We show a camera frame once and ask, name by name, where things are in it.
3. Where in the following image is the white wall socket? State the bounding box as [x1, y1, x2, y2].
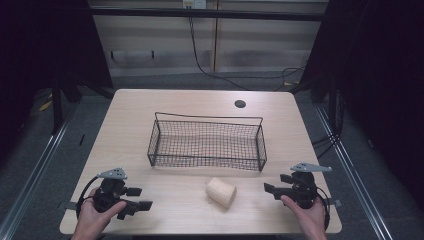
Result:
[181, 0, 208, 10]

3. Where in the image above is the black curtain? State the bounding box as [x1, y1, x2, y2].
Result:
[298, 0, 424, 204]
[0, 0, 115, 158]

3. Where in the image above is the metal floor rail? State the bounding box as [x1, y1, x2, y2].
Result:
[0, 108, 78, 240]
[314, 104, 395, 240]

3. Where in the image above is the beige bread loaf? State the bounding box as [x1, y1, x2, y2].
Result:
[205, 176, 238, 210]

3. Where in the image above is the black wire mesh basket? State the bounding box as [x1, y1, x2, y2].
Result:
[147, 111, 268, 173]

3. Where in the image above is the long black wall cable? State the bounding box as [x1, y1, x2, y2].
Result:
[187, 16, 308, 92]

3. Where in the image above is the person's right hand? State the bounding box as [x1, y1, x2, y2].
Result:
[280, 194, 328, 239]

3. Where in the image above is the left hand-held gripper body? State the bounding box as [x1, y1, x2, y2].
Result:
[92, 167, 128, 213]

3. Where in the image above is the black horizontal metal bar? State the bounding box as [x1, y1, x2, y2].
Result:
[89, 7, 327, 22]

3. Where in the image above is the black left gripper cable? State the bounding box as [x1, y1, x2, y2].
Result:
[75, 176, 101, 219]

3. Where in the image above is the black stand leg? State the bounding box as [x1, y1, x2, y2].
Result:
[50, 79, 65, 136]

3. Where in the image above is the yellow floor tape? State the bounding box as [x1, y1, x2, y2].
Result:
[38, 99, 54, 112]

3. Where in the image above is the black floor cables bundle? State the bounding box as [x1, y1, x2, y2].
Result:
[311, 131, 342, 160]

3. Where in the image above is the person's left hand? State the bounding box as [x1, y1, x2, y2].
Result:
[71, 187, 128, 239]

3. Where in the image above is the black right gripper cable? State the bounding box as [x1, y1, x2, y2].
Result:
[315, 186, 332, 232]

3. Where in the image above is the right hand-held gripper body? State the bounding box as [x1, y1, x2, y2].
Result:
[289, 162, 333, 210]

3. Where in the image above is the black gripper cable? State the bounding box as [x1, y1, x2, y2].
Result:
[75, 176, 101, 219]
[315, 186, 332, 232]

